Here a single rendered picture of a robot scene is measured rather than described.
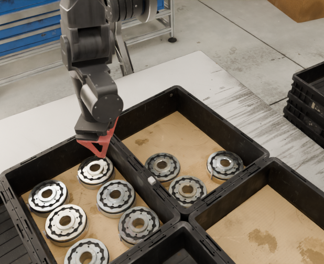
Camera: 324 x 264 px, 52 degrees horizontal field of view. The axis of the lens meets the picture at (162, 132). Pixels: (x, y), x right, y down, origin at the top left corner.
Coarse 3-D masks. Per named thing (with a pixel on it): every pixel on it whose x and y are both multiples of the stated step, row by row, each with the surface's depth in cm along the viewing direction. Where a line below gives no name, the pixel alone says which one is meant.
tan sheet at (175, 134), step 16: (176, 112) 116; (144, 128) 111; (160, 128) 110; (176, 128) 110; (192, 128) 110; (128, 144) 106; (144, 144) 106; (160, 144) 106; (176, 144) 105; (192, 144) 105; (208, 144) 105; (144, 160) 101; (192, 160) 100; (208, 192) 92
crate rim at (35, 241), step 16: (64, 144) 94; (112, 144) 95; (32, 160) 90; (128, 160) 88; (0, 176) 86; (144, 176) 84; (160, 192) 81; (16, 208) 79; (32, 240) 73; (144, 240) 72; (128, 256) 70
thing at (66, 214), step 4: (68, 212) 85; (60, 216) 84; (64, 216) 85; (68, 216) 85; (72, 216) 84; (56, 220) 84; (60, 220) 84; (72, 220) 84; (56, 224) 83; (72, 224) 83; (60, 228) 82; (64, 228) 82; (68, 228) 82
